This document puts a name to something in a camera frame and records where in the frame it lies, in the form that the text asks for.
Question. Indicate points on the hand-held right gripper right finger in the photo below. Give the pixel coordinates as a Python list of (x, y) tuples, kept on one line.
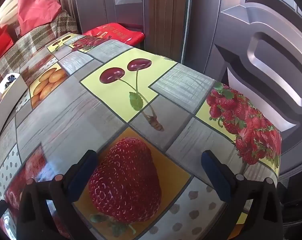
[(216, 177)]

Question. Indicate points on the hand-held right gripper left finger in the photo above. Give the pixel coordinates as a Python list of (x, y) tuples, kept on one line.
[(82, 177)]

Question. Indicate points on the white cardboard tray box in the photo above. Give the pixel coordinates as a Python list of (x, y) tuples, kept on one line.
[(12, 92)]

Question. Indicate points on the dark blue patterned soft item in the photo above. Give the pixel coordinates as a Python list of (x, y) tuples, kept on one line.
[(10, 78)]

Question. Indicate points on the fruit print tablecloth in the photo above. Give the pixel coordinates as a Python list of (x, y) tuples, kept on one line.
[(141, 92)]

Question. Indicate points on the brown metal door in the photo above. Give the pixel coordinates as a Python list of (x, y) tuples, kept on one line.
[(261, 42), (103, 2)]

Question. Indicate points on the plaid covered box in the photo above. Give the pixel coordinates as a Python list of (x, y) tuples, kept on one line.
[(28, 42)]

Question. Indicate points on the red printed gift bag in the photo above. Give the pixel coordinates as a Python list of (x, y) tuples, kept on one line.
[(113, 32)]

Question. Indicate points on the pink-red nonwoven bag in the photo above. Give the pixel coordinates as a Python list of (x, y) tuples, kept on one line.
[(38, 7)]

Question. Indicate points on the white foam block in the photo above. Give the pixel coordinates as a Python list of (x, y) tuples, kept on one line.
[(6, 7)]

